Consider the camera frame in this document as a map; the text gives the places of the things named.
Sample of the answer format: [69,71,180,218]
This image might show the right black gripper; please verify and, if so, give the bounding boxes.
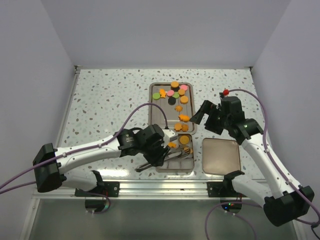
[189,100,231,135]

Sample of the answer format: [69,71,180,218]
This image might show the orange fish cookie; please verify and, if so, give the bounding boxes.
[159,89,167,99]
[168,142,177,148]
[178,114,190,123]

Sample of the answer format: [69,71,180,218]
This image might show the orange ridged flower cookie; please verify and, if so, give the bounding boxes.
[175,105,183,113]

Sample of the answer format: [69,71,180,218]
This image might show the orange dotted round cookie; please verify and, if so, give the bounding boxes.
[179,135,190,145]

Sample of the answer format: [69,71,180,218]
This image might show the steel serving tongs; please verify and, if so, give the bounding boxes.
[135,147,190,173]

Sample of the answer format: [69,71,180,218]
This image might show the plain orange round cookie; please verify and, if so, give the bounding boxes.
[183,147,193,154]

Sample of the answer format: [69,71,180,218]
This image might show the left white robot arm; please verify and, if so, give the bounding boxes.
[32,124,178,197]

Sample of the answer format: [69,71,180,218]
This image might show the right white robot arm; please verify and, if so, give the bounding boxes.
[190,96,315,227]

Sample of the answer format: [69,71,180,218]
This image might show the orange swirl round cookie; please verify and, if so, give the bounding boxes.
[181,124,189,132]

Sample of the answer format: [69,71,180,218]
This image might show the orange flower flat cookie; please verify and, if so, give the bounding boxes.
[174,122,182,132]

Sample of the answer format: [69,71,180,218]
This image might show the gold square cookie tin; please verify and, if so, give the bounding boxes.
[155,134,195,175]

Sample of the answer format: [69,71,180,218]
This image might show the steel baking tray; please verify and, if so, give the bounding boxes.
[148,82,195,130]

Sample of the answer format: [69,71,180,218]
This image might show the pink round cookie right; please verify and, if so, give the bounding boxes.
[180,84,188,91]

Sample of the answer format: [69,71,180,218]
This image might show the pink round cookie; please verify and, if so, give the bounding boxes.
[166,90,175,97]
[180,84,188,91]

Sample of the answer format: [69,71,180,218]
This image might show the green round cookie middle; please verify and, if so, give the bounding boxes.
[173,92,180,99]

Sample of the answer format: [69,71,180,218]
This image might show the green round cookie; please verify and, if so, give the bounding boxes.
[152,92,161,100]
[173,92,180,99]

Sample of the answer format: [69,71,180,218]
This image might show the gold tin lid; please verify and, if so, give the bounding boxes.
[202,138,241,176]

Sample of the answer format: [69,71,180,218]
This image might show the black round cookie middle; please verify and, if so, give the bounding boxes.
[168,97,177,106]

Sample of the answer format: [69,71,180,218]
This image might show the black round cookie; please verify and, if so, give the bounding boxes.
[171,86,180,92]
[168,97,177,106]

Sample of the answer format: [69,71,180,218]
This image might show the black round cookie top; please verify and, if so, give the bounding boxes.
[171,86,180,92]

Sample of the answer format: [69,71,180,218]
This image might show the pink round cookie middle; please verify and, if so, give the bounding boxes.
[166,90,175,97]

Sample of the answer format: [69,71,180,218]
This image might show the green round cookie left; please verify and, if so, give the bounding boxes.
[152,92,161,100]

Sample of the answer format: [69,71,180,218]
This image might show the orange round cookie top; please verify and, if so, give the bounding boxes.
[170,81,179,88]

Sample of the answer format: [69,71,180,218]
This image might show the orange fish cookie top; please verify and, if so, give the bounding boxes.
[159,89,167,99]

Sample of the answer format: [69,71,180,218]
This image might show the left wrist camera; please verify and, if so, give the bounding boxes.
[162,129,178,144]

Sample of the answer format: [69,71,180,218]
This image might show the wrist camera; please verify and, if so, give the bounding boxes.
[219,89,230,99]
[162,129,178,144]

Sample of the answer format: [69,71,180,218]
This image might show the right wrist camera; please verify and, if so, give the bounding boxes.
[219,89,230,99]

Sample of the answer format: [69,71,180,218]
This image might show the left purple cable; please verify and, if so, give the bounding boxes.
[0,102,171,195]

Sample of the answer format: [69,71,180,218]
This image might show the purple cable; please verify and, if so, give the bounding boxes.
[0,102,171,195]
[204,88,320,240]

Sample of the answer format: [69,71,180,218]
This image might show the aluminium front rail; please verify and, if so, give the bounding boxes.
[32,179,213,200]

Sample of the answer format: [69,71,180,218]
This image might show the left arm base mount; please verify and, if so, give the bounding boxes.
[74,181,120,198]

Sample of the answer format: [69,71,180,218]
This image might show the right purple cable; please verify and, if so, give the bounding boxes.
[204,88,320,240]

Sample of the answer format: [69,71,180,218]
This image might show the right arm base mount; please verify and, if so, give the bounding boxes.
[206,181,240,198]

